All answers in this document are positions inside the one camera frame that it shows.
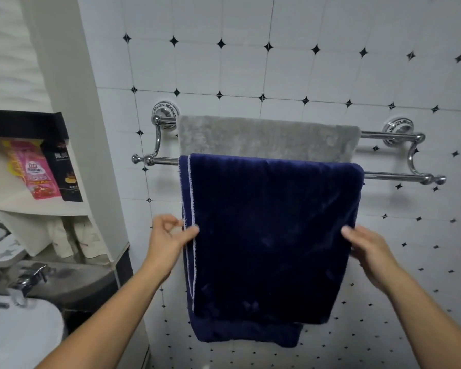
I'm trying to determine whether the person's left hand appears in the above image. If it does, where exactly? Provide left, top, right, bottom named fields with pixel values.
left=143, top=214, right=200, bottom=284

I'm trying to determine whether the person's right hand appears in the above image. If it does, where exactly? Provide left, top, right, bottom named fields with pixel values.
left=341, top=225, right=402, bottom=295

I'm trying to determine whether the navy blue towel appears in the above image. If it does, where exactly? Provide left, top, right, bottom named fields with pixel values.
left=179, top=153, right=365, bottom=349

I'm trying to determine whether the person's right forearm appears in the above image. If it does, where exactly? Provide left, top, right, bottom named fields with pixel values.
left=380, top=271, right=461, bottom=369

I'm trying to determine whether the person's left forearm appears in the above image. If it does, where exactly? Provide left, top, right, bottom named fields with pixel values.
left=35, top=264, right=172, bottom=369

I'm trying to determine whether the chrome double towel rack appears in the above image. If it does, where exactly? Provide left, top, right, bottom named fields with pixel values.
left=131, top=101, right=447, bottom=186

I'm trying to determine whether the grey towel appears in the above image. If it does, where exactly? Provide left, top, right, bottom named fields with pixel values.
left=177, top=115, right=362, bottom=164

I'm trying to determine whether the black packet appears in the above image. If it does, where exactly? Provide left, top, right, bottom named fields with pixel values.
left=41, top=139, right=84, bottom=203

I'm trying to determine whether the pink packet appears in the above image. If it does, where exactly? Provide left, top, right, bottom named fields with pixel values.
left=11, top=140, right=63, bottom=200

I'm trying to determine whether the chrome faucet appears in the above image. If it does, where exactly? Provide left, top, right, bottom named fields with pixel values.
left=8, top=263, right=48, bottom=308

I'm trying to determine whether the white soap dish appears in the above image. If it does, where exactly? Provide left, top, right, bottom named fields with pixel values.
left=0, top=224, right=28, bottom=270

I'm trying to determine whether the white sink basin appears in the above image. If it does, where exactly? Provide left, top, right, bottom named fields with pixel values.
left=0, top=290, right=65, bottom=369

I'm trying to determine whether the yellow packet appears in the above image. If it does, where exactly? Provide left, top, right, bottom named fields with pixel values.
left=1, top=140, right=24, bottom=180

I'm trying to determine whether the white wall shelf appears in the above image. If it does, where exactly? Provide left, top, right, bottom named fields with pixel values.
left=0, top=109, right=93, bottom=217

